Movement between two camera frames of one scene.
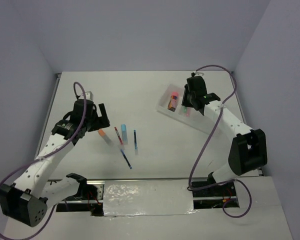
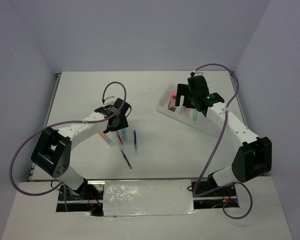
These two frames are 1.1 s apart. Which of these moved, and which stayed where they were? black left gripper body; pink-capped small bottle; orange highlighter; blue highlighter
Moved: black left gripper body
Stayed: orange highlighter; blue highlighter; pink-capped small bottle
